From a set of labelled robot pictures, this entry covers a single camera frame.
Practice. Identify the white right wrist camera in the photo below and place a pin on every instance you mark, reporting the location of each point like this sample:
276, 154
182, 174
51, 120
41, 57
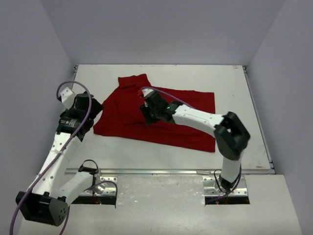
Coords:
144, 93

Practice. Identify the metal base plate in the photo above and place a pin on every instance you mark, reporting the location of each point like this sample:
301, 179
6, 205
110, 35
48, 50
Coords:
211, 188
105, 189

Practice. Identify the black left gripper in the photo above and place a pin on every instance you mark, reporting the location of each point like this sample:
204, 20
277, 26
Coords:
95, 107

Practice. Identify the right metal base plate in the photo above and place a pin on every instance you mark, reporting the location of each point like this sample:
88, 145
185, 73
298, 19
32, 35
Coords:
211, 188

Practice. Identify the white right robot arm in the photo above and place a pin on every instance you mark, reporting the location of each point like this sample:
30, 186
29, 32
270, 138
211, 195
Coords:
230, 134

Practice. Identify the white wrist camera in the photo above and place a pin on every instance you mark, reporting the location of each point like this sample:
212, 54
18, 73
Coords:
144, 93
67, 97

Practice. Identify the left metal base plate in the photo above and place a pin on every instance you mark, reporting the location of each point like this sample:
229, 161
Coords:
105, 189

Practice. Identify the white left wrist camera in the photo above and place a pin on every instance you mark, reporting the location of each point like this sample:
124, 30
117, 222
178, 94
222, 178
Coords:
67, 97

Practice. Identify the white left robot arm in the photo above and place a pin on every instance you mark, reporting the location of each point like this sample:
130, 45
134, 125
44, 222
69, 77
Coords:
48, 199

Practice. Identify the red t shirt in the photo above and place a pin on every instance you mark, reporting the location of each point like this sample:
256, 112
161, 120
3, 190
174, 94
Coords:
122, 117

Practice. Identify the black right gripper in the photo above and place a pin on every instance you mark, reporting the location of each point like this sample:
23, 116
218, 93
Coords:
150, 120

